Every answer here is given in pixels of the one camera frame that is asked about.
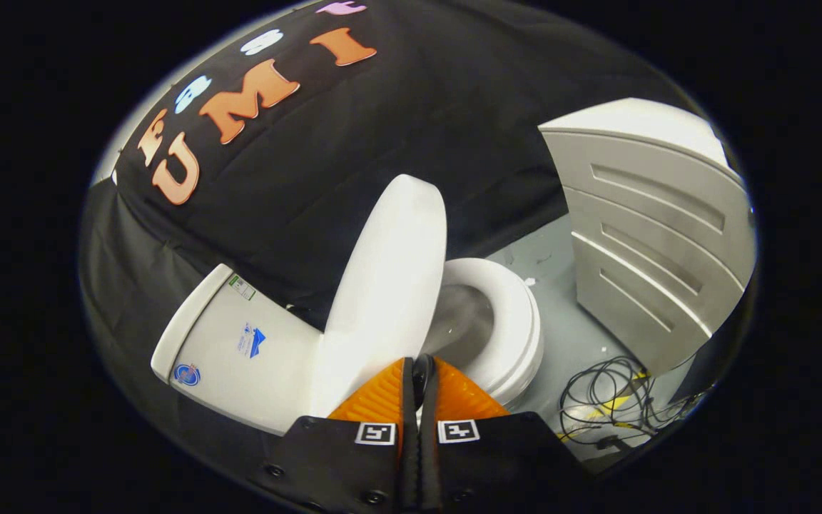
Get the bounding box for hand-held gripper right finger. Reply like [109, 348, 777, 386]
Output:
[418, 357, 597, 514]

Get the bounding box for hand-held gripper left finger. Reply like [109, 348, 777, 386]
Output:
[258, 357, 420, 514]

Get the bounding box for black round pull tab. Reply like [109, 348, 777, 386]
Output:
[411, 354, 435, 413]

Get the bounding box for white toilet lid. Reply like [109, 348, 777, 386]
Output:
[308, 173, 449, 419]

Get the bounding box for white toilet seat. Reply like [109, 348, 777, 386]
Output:
[422, 257, 546, 408]

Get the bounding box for white ceramic toilet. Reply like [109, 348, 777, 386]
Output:
[151, 257, 546, 437]

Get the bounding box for white drawer cabinet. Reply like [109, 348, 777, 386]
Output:
[538, 98, 756, 378]

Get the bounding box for black backdrop cloth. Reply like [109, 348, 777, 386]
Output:
[79, 0, 711, 458]

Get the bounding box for black floor cables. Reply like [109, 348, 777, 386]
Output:
[559, 356, 706, 450]

